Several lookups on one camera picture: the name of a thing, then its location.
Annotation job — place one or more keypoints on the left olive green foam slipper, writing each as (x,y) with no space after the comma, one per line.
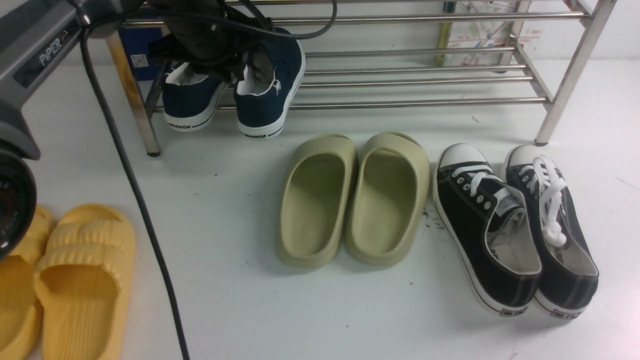
(319,181)

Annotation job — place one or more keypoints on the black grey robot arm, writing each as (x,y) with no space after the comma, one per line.
(38,35)

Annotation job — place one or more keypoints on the navy canvas slip-on shoe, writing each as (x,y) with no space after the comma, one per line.
(190,99)
(272,75)

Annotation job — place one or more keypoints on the stainless steel shoe rack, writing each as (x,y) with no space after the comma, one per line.
(593,20)

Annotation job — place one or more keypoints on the black canvas lace-up sneaker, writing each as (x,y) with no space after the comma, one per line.
(488,221)
(569,277)

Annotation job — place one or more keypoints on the right yellow ridged slipper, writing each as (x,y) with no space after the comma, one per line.
(84,282)

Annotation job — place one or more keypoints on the olive green foam slipper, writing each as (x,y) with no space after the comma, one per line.
(319,181)
(390,195)

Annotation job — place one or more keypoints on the left yellow ridged slipper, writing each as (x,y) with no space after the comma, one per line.
(21,311)

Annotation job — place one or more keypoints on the blue cardboard box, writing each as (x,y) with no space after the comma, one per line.
(136,43)

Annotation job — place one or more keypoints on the right black canvas lace-up sneaker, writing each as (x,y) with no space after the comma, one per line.
(569,277)

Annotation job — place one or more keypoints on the white printed cardboard box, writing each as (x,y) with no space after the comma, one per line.
(492,34)

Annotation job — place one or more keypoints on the left black canvas lace-up sneaker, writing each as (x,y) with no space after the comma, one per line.
(488,221)

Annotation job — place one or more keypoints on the yellow ridged slipper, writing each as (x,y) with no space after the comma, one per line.
(84,282)
(21,311)

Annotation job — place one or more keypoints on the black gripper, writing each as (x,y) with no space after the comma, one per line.
(210,49)

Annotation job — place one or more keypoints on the right olive green foam slipper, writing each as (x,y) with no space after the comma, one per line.
(390,195)

